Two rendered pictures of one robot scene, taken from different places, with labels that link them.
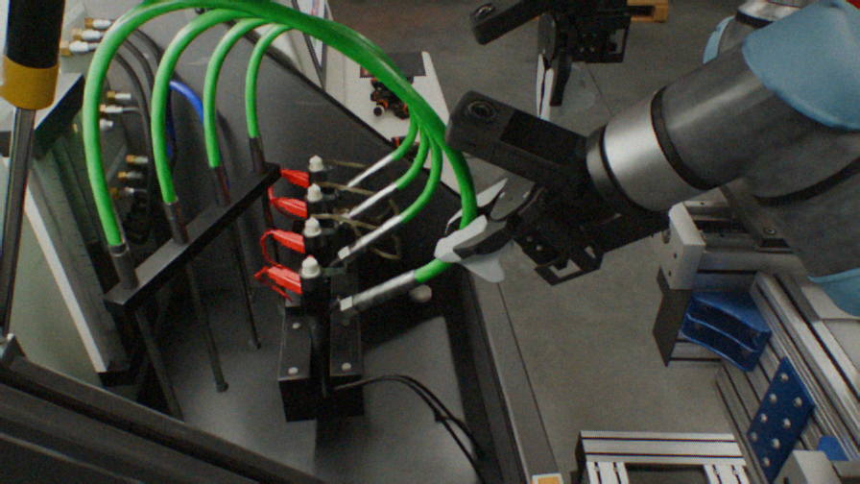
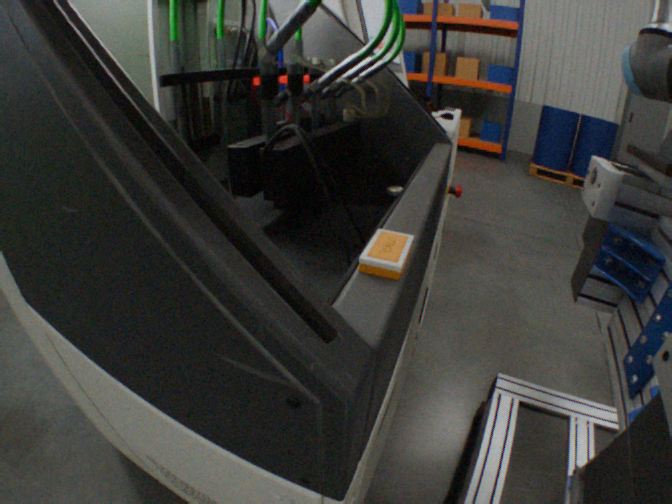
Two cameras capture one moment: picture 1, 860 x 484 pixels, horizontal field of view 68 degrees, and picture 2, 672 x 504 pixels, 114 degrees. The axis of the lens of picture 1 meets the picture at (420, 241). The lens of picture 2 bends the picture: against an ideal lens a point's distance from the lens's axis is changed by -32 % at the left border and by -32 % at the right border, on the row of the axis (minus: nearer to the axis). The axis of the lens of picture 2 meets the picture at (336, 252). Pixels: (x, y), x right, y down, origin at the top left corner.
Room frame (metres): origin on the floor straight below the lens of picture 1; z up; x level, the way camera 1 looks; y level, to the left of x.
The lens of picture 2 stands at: (0.17, -0.20, 1.08)
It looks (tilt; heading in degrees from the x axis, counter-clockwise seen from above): 30 degrees down; 27
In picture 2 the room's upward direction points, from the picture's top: 1 degrees clockwise
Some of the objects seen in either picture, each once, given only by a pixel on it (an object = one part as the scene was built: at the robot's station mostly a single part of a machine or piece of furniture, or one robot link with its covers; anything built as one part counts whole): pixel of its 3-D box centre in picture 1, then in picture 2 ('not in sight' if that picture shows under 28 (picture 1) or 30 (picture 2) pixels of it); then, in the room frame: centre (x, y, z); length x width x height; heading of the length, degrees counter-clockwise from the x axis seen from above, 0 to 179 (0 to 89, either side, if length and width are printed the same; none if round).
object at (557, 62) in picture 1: (558, 66); not in sight; (0.69, -0.16, 1.29); 0.05 x 0.02 x 0.09; 6
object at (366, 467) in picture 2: not in sight; (391, 405); (0.59, -0.13, 0.45); 0.65 x 0.02 x 0.68; 6
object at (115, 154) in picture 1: (107, 108); (231, 29); (0.78, 0.41, 1.20); 0.13 x 0.03 x 0.31; 6
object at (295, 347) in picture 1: (326, 323); (306, 167); (0.68, 0.14, 0.91); 0.34 x 0.10 x 0.15; 6
